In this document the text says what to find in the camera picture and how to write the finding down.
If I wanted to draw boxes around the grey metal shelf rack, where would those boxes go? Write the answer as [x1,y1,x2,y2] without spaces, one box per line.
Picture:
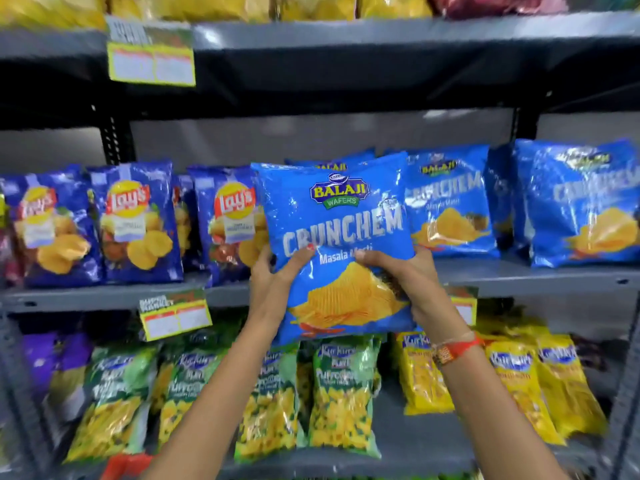
[0,10,640,480]

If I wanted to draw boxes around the light blue chips packet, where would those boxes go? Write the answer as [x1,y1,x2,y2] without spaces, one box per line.
[251,152,417,346]
[385,144,501,259]
[284,148,377,171]
[512,138,640,269]

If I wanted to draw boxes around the person's right hand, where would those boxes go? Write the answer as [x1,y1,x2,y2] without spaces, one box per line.
[354,246,474,346]

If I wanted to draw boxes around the yellow chips packet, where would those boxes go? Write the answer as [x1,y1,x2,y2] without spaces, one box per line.
[0,0,107,31]
[109,0,272,24]
[359,0,434,20]
[276,0,359,22]

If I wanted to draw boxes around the red thread wristband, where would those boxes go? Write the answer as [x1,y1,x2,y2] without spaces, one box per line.
[431,332,484,367]

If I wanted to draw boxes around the red plastic object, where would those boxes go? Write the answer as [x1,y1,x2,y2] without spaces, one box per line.
[99,453,154,480]

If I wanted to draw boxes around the purple snack packet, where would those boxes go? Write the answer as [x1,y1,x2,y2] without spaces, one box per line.
[22,332,94,421]

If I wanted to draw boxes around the person's left hand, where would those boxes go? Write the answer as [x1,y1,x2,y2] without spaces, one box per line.
[245,244,317,341]

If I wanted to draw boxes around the yellow shelf price tag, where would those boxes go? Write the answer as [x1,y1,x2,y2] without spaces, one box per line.
[444,286,480,327]
[138,289,214,342]
[106,17,197,88]

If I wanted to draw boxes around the yellow snack packet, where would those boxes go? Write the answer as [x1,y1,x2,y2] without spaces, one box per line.
[394,332,457,416]
[484,339,567,447]
[534,334,609,439]

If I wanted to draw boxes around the dark blue chips packet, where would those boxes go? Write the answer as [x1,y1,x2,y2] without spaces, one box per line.
[187,165,272,288]
[0,166,104,289]
[87,161,184,285]
[172,174,202,271]

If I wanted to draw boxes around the person's right forearm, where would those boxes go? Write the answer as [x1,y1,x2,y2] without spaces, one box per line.
[434,336,572,480]

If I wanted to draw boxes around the person's left forearm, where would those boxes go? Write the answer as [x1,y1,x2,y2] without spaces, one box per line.
[141,315,282,480]

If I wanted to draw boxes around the green puffcorn packet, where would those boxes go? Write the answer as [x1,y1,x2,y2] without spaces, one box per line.
[64,344,159,464]
[150,340,232,448]
[307,336,384,459]
[234,344,307,464]

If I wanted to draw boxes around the dark red chips packet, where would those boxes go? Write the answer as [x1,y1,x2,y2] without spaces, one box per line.
[430,0,569,20]

